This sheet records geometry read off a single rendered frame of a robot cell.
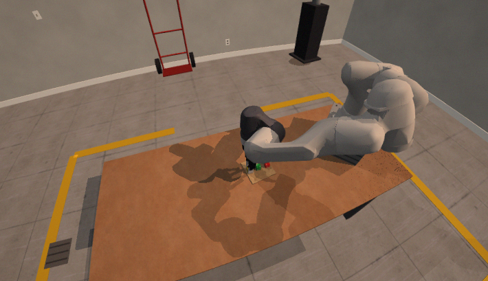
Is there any tan mat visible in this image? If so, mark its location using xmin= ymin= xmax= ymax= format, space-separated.
xmin=241 ymin=161 xmax=276 ymax=184

